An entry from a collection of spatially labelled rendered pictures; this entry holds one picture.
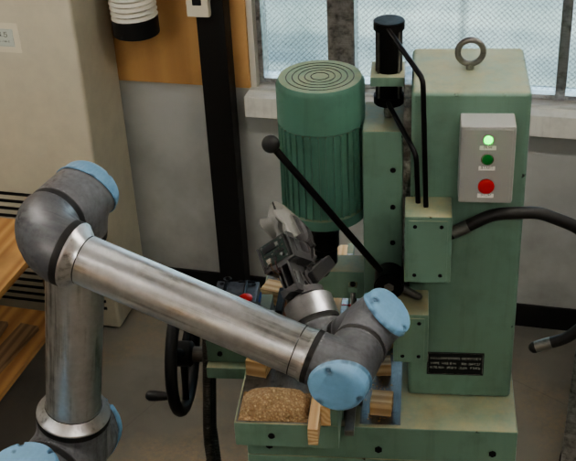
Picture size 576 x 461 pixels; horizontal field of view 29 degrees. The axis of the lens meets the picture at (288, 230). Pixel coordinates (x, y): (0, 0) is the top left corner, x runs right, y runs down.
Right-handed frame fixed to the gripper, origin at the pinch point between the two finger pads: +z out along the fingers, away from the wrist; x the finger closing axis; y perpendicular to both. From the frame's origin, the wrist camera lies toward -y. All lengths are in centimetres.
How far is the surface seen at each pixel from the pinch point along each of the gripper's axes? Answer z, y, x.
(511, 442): -47, -55, -4
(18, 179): 114, -87, 132
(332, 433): -36.1, -24.3, 18.4
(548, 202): 44, -177, -7
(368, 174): 4.7, -16.9, -13.0
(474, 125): -2.3, -10.2, -38.1
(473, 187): -9.3, -17.8, -30.8
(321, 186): 6.1, -13.1, -4.4
